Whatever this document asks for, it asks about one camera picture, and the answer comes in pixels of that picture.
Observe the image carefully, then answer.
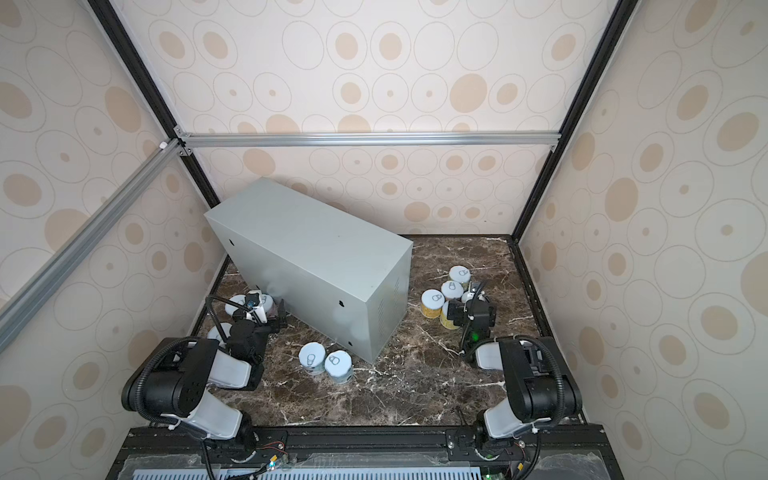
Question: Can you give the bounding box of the black left corner post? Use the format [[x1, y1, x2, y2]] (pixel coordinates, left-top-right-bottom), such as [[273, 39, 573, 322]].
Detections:
[[87, 0, 220, 207]]

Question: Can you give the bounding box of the horizontal aluminium back rail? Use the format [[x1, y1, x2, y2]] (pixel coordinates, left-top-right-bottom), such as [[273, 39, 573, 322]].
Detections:
[[181, 131, 560, 148]]

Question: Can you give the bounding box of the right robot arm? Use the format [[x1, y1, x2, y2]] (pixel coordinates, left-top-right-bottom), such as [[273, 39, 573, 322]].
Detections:
[[443, 283, 583, 442]]

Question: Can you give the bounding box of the black right corner post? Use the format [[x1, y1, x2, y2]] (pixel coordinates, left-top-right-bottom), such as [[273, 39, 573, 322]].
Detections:
[[511, 0, 639, 245]]

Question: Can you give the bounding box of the blue label can right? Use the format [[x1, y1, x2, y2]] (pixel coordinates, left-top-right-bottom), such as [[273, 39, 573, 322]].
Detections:
[[324, 350, 354, 384]]

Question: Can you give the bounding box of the grey metal cabinet box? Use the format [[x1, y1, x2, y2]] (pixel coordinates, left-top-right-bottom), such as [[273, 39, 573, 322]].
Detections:
[[205, 178, 413, 363]]

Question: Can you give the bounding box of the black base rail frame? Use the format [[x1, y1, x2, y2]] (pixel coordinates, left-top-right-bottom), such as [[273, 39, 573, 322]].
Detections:
[[107, 424, 623, 479]]

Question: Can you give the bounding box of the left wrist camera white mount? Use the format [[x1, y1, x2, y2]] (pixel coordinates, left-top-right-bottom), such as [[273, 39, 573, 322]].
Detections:
[[244, 290, 268, 324]]

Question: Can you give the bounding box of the tall yellow label can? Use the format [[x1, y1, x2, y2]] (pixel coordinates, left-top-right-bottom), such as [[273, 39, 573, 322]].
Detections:
[[440, 299, 463, 330]]

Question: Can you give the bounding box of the black corner post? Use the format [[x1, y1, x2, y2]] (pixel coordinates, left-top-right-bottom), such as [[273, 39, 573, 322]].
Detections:
[[511, 0, 639, 245], [87, 0, 220, 207]]

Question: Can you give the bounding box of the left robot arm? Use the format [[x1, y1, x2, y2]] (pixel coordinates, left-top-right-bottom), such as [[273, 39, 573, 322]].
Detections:
[[121, 289, 287, 447]]

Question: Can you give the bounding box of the pink can behind cabinet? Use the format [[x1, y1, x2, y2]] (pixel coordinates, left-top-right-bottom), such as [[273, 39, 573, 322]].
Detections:
[[255, 293, 277, 323]]

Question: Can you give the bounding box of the blue label can left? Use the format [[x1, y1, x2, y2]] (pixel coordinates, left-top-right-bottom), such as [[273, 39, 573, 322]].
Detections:
[[298, 342, 326, 376]]

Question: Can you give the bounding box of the small yellow label can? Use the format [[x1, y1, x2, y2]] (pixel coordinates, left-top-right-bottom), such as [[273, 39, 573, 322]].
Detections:
[[420, 289, 445, 319]]

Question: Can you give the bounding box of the blue label can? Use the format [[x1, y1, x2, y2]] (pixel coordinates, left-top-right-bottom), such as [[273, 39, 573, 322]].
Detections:
[[324, 350, 354, 384], [298, 342, 326, 376]]

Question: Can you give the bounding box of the green label can far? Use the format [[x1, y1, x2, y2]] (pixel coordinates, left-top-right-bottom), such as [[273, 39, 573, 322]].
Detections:
[[449, 265, 471, 288]]

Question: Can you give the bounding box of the green can behind cabinet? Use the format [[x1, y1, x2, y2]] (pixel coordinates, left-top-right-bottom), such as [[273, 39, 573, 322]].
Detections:
[[225, 294, 246, 320]]

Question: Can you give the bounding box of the aluminium left side rail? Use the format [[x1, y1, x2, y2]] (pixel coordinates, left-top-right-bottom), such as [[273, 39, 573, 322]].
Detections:
[[1, 139, 182, 350]]

